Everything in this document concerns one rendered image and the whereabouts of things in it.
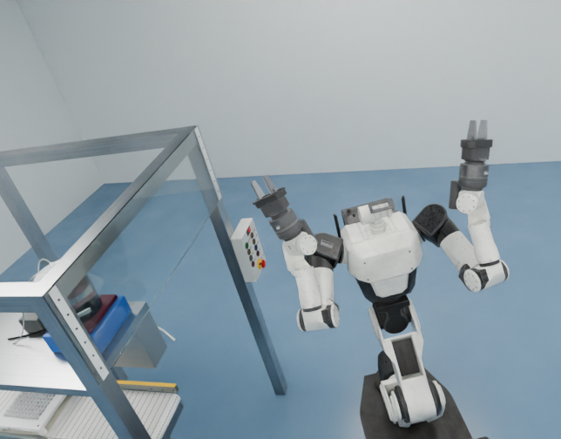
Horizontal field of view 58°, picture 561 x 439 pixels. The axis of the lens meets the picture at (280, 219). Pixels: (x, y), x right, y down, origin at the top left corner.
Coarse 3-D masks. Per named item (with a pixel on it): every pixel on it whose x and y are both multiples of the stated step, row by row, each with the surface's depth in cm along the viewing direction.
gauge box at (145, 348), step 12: (144, 324) 178; (156, 324) 185; (132, 336) 175; (144, 336) 178; (156, 336) 184; (132, 348) 179; (144, 348) 178; (156, 348) 184; (120, 360) 185; (132, 360) 183; (144, 360) 182; (156, 360) 184
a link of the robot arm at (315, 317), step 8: (296, 280) 169; (304, 280) 167; (312, 280) 167; (304, 288) 167; (312, 288) 167; (304, 296) 167; (312, 296) 166; (320, 296) 168; (304, 304) 167; (312, 304) 166; (320, 304) 168; (304, 312) 168; (312, 312) 167; (320, 312) 167; (328, 312) 167; (304, 320) 169; (312, 320) 167; (320, 320) 167; (328, 320) 166; (312, 328) 171; (320, 328) 170
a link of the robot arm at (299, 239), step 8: (296, 224) 165; (304, 224) 169; (280, 232) 165; (288, 232) 164; (296, 232) 165; (304, 232) 168; (288, 240) 166; (296, 240) 165; (304, 240) 163; (312, 240) 165; (288, 248) 168; (296, 248) 165; (304, 248) 163; (312, 248) 165
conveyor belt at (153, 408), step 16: (0, 400) 219; (80, 400) 208; (128, 400) 202; (144, 400) 200; (160, 400) 198; (176, 400) 198; (64, 416) 203; (80, 416) 201; (96, 416) 199; (144, 416) 193; (160, 416) 191; (64, 432) 196; (80, 432) 194; (96, 432) 192; (112, 432) 190; (160, 432) 187
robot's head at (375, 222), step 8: (360, 208) 179; (368, 208) 179; (376, 208) 178; (360, 216) 180; (368, 216) 178; (376, 216) 179; (384, 216) 180; (368, 224) 185; (376, 224) 182; (384, 224) 183
